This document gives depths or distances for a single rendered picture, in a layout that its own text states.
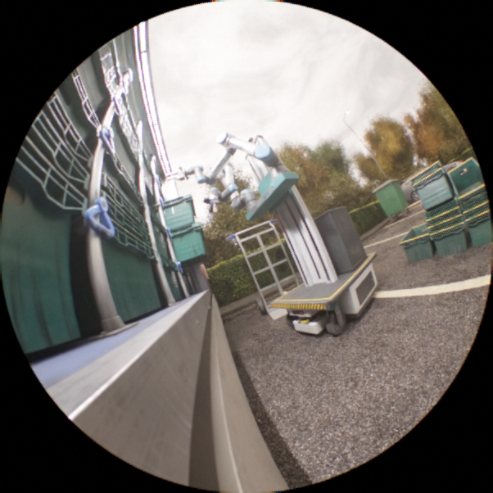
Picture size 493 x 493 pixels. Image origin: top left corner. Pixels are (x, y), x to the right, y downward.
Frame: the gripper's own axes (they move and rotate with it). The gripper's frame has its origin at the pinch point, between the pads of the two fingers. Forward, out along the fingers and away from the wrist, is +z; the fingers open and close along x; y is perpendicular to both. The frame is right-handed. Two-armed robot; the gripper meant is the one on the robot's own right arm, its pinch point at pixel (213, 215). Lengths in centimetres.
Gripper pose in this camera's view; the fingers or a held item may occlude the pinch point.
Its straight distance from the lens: 135.0
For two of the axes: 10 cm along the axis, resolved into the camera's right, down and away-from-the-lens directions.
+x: -4.2, 4.4, 8.0
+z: 0.9, 8.9, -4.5
